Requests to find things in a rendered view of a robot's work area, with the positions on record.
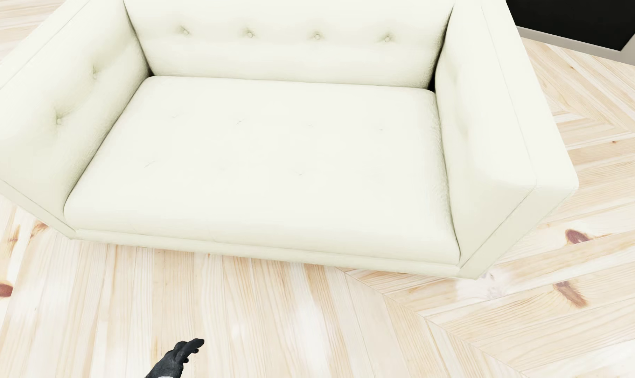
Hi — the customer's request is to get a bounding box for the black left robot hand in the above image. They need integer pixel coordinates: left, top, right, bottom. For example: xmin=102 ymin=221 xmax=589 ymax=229
xmin=145 ymin=338 xmax=206 ymax=378

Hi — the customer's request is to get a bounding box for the light yellow tufted sofa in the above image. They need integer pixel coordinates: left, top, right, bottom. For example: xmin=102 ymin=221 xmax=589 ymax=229
xmin=0 ymin=0 xmax=580 ymax=279

